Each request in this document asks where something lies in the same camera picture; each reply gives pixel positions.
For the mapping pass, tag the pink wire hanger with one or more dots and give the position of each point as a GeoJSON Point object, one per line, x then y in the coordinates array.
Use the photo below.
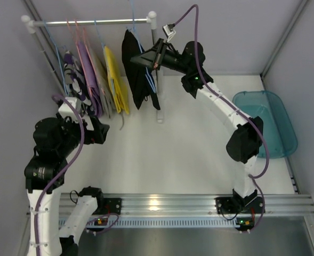
{"type": "Point", "coordinates": [75, 37]}
{"type": "Point", "coordinates": [82, 39]}

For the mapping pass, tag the teal plastic basin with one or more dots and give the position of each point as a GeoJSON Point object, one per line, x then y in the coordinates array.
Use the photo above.
{"type": "Point", "coordinates": [278, 131]}

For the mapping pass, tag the grey trousers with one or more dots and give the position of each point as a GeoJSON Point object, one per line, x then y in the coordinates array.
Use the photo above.
{"type": "Point", "coordinates": [106, 97]}

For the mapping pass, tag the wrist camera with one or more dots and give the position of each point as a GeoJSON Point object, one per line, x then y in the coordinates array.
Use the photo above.
{"type": "Point", "coordinates": [169, 31]}
{"type": "Point", "coordinates": [65, 111]}

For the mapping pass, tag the yellow trousers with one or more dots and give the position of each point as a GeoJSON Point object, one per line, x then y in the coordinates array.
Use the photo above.
{"type": "Point", "coordinates": [121, 98]}

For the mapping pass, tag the light blue wire hanger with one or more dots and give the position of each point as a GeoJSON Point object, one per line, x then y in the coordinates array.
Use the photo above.
{"type": "Point", "coordinates": [140, 60]}

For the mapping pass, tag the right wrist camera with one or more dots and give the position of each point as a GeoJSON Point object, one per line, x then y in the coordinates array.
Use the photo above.
{"type": "Point", "coordinates": [169, 31]}

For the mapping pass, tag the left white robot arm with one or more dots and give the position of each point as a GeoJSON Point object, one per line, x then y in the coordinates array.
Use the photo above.
{"type": "Point", "coordinates": [55, 139]}

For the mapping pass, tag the black trousers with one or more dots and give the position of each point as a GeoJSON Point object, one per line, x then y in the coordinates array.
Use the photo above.
{"type": "Point", "coordinates": [140, 79]}

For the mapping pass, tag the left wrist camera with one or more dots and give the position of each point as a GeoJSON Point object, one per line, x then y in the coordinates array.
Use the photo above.
{"type": "Point", "coordinates": [65, 111]}

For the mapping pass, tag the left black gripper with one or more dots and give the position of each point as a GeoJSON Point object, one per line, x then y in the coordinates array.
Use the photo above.
{"type": "Point", "coordinates": [93, 132]}

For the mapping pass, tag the aluminium mounting rail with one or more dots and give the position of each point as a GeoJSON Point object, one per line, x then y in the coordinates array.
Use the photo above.
{"type": "Point", "coordinates": [63, 217]}

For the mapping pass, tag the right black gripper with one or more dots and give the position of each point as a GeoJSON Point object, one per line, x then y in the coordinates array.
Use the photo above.
{"type": "Point", "coordinates": [160, 54]}

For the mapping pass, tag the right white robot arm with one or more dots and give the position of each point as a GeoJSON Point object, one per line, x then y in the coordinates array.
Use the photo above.
{"type": "Point", "coordinates": [246, 132]}

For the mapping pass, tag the purple trousers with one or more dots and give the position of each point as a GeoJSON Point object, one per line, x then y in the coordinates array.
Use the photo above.
{"type": "Point", "coordinates": [96, 101]}

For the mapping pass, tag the blue hanger far left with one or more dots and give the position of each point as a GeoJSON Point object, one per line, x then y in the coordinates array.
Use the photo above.
{"type": "Point", "coordinates": [58, 58]}

